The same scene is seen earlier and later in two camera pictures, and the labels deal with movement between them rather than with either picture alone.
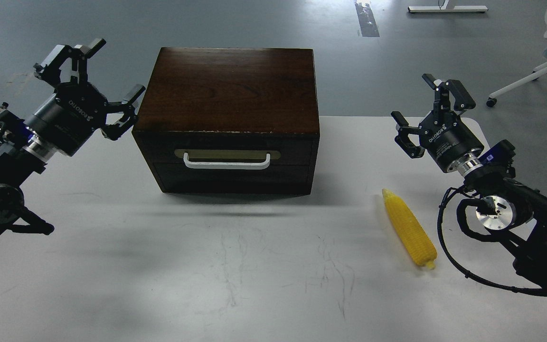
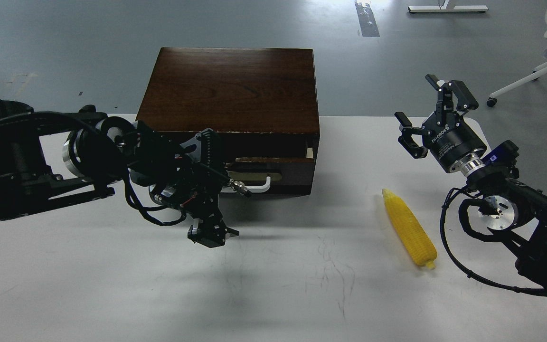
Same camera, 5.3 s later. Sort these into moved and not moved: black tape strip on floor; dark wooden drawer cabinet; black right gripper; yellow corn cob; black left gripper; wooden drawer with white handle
Moved: black left gripper; wooden drawer with white handle
Not moved: black tape strip on floor; black right gripper; dark wooden drawer cabinet; yellow corn cob
